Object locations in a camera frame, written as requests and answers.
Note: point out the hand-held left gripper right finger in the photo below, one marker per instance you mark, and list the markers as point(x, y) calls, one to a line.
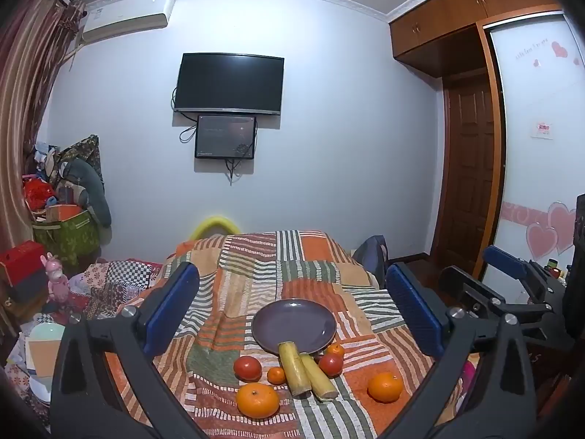
point(416, 315)

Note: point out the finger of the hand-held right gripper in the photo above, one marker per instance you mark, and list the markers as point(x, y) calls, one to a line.
point(461, 283)
point(505, 260)

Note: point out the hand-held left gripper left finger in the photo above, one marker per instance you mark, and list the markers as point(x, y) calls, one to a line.
point(176, 311)

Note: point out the large orange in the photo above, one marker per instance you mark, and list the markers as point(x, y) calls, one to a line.
point(258, 400)
point(385, 386)

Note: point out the small tangerine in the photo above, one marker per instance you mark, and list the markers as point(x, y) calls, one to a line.
point(276, 375)
point(336, 350)

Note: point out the red tomato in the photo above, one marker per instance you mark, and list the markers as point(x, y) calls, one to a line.
point(330, 363)
point(247, 368)

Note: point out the purple round plate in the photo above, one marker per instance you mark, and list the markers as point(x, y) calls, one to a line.
point(292, 324)

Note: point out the checkered quilt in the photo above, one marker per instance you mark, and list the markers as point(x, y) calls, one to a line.
point(119, 279)

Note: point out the blue grey backpack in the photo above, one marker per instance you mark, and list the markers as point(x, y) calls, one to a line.
point(372, 256)

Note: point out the striped patchwork blanket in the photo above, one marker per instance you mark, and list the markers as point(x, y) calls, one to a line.
point(256, 270)

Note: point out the brown wooden door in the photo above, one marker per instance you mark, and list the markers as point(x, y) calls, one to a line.
point(470, 169)

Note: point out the white heart-print wardrobe door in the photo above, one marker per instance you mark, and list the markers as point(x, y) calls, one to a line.
point(534, 146)

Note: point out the pink toy rabbit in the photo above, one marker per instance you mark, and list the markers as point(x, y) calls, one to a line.
point(57, 279)

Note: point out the green patterned bag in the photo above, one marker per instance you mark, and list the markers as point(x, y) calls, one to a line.
point(68, 238)

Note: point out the orange cardboard box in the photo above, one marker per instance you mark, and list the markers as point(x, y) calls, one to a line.
point(64, 212)

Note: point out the red box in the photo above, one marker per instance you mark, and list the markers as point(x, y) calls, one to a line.
point(20, 260)

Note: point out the red plastic bag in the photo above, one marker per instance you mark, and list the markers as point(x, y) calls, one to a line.
point(36, 192)

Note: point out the camouflage patterned cloth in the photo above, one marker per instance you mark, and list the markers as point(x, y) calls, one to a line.
point(87, 148)

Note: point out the wooden overhead cabinet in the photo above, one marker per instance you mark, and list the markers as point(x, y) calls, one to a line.
point(457, 13)

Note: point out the striped brown curtain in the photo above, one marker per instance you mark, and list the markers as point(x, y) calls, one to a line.
point(32, 91)

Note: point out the white air conditioner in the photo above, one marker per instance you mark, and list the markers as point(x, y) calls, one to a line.
point(128, 16)

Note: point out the small black wall screen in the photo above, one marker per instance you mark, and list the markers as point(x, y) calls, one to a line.
point(225, 137)

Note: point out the black wall television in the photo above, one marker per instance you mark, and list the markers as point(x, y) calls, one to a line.
point(228, 82)

